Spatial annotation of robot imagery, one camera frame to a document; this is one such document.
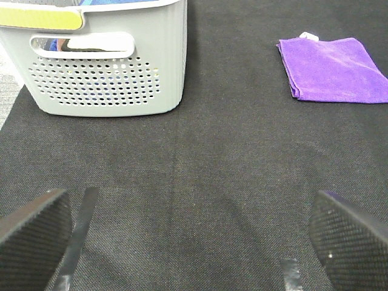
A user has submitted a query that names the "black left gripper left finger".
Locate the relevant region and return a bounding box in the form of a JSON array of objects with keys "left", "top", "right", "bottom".
[{"left": 1, "top": 189, "right": 72, "bottom": 290}]

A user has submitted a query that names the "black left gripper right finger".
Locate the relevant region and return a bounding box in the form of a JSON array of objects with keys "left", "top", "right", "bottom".
[{"left": 309, "top": 191, "right": 387, "bottom": 290}]

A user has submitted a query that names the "purple towel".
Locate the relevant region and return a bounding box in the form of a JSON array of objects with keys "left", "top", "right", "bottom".
[{"left": 277, "top": 36, "right": 387, "bottom": 104}]

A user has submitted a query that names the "black table mat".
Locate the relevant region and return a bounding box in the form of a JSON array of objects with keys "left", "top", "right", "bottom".
[{"left": 1, "top": 1, "right": 387, "bottom": 290}]

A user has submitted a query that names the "grey perforated plastic basket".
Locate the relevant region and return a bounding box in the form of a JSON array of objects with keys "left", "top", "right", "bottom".
[{"left": 1, "top": 1, "right": 187, "bottom": 117}]

